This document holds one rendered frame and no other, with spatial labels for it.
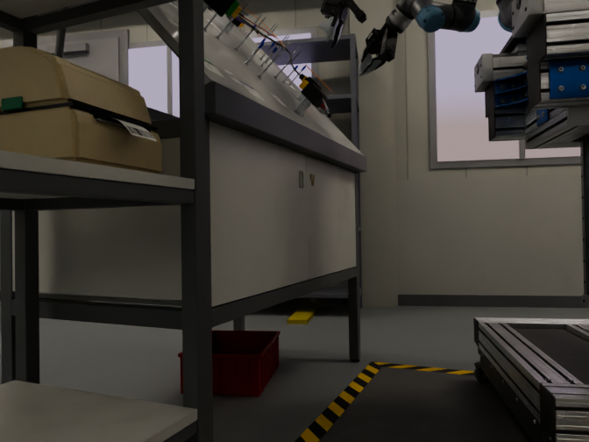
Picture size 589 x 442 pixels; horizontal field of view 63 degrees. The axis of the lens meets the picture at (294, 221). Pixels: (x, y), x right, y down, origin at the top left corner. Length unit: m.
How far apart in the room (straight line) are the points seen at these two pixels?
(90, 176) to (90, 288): 0.52
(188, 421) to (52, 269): 0.54
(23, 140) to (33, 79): 0.09
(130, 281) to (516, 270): 2.96
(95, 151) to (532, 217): 3.23
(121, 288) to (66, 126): 0.48
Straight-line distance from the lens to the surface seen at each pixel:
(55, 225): 1.28
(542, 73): 1.30
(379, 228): 3.47
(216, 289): 1.06
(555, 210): 3.74
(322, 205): 1.67
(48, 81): 0.81
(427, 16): 1.66
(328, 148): 1.62
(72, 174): 0.70
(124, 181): 0.77
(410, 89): 3.70
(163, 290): 1.07
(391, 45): 1.76
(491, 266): 3.64
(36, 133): 0.81
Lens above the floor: 0.57
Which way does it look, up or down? 1 degrees up
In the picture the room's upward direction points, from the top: 1 degrees counter-clockwise
